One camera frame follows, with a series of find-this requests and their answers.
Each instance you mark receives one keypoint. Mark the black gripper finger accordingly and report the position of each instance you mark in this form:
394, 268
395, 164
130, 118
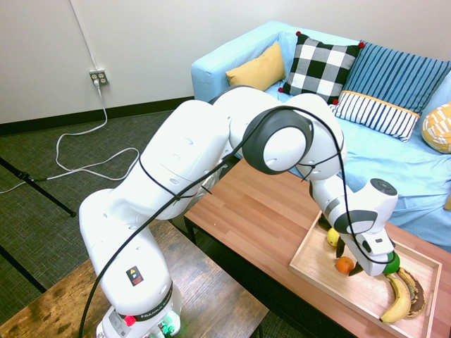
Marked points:
340, 248
356, 269

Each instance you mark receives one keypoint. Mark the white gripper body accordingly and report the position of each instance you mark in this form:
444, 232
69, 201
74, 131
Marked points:
377, 264

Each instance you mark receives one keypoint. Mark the orange tangerine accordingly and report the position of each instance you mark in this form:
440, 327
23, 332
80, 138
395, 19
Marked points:
344, 265

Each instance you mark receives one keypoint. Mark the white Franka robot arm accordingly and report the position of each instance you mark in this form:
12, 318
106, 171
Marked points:
141, 218

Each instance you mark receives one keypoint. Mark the light wooden tray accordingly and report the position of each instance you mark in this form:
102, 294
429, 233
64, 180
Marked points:
317, 267

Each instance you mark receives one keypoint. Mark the yellow lemon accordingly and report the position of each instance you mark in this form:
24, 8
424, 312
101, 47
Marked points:
332, 236

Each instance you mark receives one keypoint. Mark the dark green lime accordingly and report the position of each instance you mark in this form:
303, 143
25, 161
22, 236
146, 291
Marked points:
394, 264

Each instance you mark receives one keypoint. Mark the yellow banana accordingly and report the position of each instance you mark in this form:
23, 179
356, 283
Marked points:
400, 303

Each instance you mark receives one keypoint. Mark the brown overripe banana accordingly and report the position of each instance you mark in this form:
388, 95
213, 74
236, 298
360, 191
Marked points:
417, 294

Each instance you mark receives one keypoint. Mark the small tan wooden object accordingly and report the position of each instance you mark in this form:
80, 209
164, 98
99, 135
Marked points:
447, 202

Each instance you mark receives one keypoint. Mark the reddish wooden coffee table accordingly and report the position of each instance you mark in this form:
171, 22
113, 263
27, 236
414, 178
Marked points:
253, 211

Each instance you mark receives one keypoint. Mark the light blue sofa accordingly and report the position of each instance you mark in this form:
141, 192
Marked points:
387, 165

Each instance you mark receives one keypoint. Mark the white navy striped pillow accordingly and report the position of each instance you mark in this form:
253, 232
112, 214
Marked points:
373, 114

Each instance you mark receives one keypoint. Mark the dark rustic wooden table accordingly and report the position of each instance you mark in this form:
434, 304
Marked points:
211, 299

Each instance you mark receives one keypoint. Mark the yellow white patterned pillow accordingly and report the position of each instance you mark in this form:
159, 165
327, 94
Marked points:
438, 128

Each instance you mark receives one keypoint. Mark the blue striped pillow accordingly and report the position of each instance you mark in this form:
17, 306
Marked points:
391, 79

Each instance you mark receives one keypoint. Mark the black white checkered pillow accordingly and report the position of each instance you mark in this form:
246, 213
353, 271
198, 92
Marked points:
319, 68

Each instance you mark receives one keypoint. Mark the plain yellow pillow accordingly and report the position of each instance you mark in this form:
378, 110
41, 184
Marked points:
259, 68

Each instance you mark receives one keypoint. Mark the black stand leg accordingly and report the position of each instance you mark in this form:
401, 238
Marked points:
42, 188
21, 269

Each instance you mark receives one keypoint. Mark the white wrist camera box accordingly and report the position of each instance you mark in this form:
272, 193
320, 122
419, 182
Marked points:
379, 243

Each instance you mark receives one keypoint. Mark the white wall outlet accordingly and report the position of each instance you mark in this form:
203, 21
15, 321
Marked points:
99, 77

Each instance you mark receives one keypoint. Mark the black wall baseboard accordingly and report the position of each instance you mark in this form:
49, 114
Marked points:
70, 118

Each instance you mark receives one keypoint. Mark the white wall conduit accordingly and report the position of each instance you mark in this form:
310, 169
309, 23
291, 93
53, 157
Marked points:
82, 33

